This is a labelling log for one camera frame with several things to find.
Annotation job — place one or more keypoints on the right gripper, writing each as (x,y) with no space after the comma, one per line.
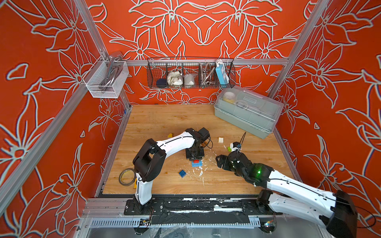
(221,160)

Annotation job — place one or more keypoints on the white cloth in basket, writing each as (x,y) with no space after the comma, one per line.
(175,79)

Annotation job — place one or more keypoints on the clear plastic bin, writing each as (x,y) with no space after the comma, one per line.
(108,77)

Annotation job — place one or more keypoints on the light blue long lego brick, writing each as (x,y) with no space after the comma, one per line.
(196,165)

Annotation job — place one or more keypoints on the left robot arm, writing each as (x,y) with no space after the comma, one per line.
(150,159)

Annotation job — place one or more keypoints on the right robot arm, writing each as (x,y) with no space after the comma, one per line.
(334,211)

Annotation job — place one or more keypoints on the tape roll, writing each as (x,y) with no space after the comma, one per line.
(127,177)

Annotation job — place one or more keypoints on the black wire basket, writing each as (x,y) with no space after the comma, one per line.
(197,72)

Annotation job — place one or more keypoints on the teal blue lego brick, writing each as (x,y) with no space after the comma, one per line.
(182,173)

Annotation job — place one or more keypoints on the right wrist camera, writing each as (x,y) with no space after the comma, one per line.
(235,146)

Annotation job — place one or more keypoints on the grey lidded storage box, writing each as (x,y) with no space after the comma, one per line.
(254,113)

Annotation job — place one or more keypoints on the light blue box in basket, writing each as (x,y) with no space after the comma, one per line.
(221,72)

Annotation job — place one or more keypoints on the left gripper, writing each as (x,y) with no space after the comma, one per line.
(189,156)

